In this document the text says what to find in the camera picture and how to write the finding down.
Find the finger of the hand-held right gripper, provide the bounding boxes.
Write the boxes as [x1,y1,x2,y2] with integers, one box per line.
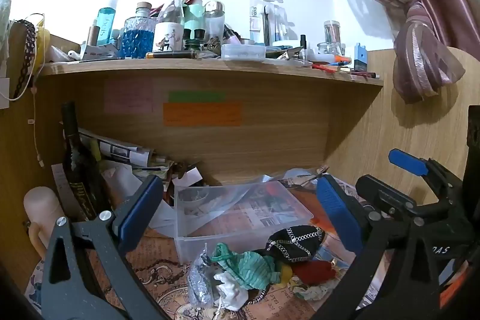
[355,175,418,218]
[389,148,466,201]

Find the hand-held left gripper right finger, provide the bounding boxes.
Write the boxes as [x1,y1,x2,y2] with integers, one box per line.
[311,174,442,320]

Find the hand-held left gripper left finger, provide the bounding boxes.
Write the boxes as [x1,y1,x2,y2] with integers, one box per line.
[40,175,169,320]

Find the black studded scrunchie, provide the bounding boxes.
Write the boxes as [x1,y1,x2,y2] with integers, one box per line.
[265,225,326,264]

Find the red scrunchie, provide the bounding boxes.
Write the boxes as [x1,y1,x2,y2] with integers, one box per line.
[292,259,334,285]

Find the floral patterned scrunchie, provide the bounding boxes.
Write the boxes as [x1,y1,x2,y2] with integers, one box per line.
[292,283,331,302]

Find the silver glitter scrunchie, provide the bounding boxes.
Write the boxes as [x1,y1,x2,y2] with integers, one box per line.
[186,245,218,309]

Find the clear plastic box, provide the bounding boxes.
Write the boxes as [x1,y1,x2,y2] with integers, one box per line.
[173,181,315,265]

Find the green scrunchie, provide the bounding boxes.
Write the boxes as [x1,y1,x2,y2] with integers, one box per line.
[212,242,278,292]

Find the white scrunchie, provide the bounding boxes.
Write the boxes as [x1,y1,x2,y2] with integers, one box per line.
[214,272,250,311]

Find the newspaper print mat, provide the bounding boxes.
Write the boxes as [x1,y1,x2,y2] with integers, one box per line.
[24,178,394,320]

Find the rolled newspapers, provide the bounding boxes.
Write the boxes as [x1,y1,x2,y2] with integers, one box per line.
[64,129,154,168]

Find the dark wine bottle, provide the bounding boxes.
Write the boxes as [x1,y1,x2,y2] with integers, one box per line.
[60,101,113,221]

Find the cream mug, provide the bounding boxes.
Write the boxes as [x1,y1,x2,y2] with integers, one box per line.
[23,186,66,262]

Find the blue plastic block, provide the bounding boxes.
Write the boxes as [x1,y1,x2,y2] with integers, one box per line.
[353,43,369,71]

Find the orange sticky note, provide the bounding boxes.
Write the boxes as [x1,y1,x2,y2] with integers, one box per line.
[163,102,244,127]

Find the pink sticky note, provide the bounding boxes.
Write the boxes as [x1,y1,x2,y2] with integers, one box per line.
[104,78,154,114]

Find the pink striped curtain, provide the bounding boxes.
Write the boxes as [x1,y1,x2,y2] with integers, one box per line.
[314,0,480,105]

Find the green sticky note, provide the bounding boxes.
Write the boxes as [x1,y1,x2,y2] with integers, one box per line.
[168,91,227,103]

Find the small glass jar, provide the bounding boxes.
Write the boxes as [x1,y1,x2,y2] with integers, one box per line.
[317,20,344,56]

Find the wooden shelf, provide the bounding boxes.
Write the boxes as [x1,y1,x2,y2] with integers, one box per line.
[37,55,385,88]

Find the dark brown vial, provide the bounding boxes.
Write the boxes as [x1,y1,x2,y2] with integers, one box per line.
[146,51,196,59]

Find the glass bottle with blue liquid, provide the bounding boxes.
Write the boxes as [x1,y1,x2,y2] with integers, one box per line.
[122,2,156,59]

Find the copper cosmetic tube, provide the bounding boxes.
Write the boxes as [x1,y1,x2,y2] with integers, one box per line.
[86,25,100,47]

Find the clear labelled glass bottle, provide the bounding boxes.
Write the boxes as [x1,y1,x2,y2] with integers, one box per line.
[152,0,186,52]

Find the clear lidded plastic container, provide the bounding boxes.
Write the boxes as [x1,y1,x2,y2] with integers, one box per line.
[220,43,267,61]

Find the black lace band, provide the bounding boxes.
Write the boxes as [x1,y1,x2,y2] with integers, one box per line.
[13,20,37,99]

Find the teal plastic bottle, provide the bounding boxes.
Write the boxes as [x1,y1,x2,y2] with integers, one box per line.
[97,0,119,47]

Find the yellow plastic item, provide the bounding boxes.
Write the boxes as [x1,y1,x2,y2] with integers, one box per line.
[35,25,51,64]

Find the clear bottle with silver cap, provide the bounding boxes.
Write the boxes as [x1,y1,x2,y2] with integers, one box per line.
[203,0,226,43]

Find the mint green spray bottle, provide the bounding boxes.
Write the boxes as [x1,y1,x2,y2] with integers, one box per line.
[183,0,206,43]

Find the pale green knitted cloth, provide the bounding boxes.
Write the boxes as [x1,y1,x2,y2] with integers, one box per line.
[0,0,12,62]

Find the white cable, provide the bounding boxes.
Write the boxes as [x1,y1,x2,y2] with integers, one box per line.
[0,13,46,166]

